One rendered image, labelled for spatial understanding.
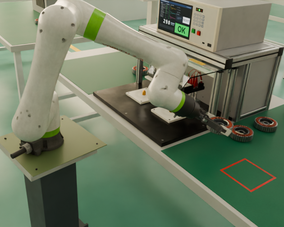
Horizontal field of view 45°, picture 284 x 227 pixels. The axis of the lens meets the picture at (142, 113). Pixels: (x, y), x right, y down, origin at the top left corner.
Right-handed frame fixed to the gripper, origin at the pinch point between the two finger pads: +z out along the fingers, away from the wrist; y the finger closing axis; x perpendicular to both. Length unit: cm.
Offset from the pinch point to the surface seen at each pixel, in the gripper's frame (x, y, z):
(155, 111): -16.2, -34.9, -8.5
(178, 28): 25, -50, -16
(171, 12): 30, -57, -21
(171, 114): -12.8, -29.3, -3.2
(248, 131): 3.1, -4.1, 21.6
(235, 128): 0.7, -8.4, 18.1
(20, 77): -80, -178, -46
